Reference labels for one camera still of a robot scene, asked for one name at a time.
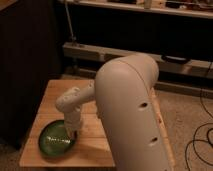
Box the black floor cables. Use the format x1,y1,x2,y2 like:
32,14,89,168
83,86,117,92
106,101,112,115
184,61,213,171

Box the black object on shelf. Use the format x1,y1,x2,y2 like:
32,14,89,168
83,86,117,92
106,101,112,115
161,55,191,64

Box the green ceramic bowl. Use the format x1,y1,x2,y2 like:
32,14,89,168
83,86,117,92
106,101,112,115
38,120,76,157

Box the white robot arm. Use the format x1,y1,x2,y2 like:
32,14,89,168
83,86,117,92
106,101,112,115
56,53,172,171

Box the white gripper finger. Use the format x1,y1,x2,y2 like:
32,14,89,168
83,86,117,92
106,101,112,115
71,131,78,139
66,129,71,136

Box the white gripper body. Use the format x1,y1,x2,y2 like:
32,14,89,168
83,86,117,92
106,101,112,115
64,108,82,132

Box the metal pole stand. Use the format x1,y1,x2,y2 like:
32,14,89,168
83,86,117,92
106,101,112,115
64,0,77,45

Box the wooden shelf unit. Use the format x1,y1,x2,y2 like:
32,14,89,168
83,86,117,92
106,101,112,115
54,0,213,81

